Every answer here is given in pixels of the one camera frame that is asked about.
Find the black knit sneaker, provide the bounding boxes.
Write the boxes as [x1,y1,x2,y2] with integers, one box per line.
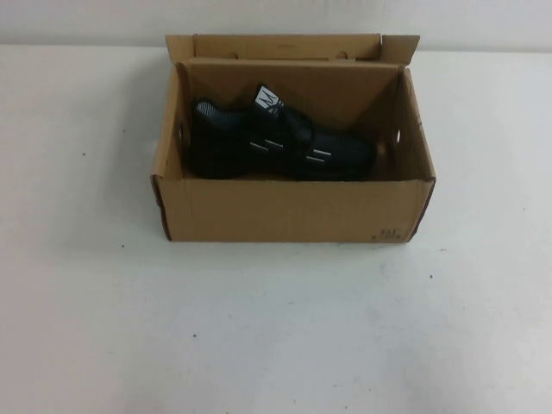
[189,83,380,181]

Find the brown cardboard shoe box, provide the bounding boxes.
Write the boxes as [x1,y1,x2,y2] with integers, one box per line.
[149,33,437,246]

